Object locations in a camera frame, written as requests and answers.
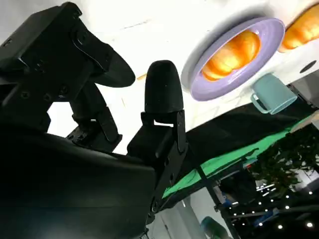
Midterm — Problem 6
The black round table grommet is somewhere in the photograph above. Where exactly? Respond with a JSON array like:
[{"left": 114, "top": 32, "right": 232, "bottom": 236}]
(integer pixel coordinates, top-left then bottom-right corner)
[{"left": 300, "top": 60, "right": 318, "bottom": 74}]

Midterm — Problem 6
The green cloth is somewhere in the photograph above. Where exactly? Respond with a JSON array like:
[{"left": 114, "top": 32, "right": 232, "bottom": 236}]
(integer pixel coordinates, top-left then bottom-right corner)
[{"left": 161, "top": 116, "right": 319, "bottom": 200}]

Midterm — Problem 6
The teal green container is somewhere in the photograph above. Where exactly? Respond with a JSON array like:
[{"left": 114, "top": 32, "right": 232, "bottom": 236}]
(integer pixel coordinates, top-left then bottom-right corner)
[{"left": 200, "top": 216, "right": 231, "bottom": 239}]

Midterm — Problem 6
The black backdrop cloth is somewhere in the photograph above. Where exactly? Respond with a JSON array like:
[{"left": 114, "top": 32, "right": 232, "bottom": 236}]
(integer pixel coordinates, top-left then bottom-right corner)
[{"left": 183, "top": 101, "right": 311, "bottom": 162}]

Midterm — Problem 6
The dark green leafy plant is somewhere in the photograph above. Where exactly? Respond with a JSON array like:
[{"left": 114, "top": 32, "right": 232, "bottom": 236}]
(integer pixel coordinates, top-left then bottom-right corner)
[{"left": 249, "top": 128, "right": 319, "bottom": 198}]

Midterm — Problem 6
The pale green mug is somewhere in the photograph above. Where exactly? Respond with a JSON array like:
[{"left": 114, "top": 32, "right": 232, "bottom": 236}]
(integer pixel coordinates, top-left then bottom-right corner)
[{"left": 250, "top": 72, "right": 298, "bottom": 116}]

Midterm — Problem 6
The lilac plate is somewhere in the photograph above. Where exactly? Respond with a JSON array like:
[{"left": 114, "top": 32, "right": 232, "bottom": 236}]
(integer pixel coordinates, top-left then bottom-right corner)
[{"left": 180, "top": 17, "right": 286, "bottom": 102}]

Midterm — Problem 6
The black metal stand frame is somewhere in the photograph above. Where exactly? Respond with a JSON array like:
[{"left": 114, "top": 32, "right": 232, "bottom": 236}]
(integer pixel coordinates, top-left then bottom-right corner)
[{"left": 195, "top": 166, "right": 319, "bottom": 239}]

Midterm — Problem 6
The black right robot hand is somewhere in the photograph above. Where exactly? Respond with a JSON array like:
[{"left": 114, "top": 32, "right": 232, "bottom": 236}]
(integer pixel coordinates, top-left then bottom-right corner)
[{"left": 0, "top": 1, "right": 190, "bottom": 239}]

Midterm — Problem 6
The oblong orange white bread roll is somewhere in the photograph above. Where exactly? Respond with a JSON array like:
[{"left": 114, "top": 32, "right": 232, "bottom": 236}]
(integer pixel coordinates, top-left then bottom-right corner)
[{"left": 201, "top": 30, "right": 261, "bottom": 82}]

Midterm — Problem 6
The round orange white bread roll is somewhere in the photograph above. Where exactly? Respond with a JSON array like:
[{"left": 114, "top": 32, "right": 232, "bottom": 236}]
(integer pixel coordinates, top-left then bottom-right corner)
[{"left": 277, "top": 3, "right": 319, "bottom": 54}]

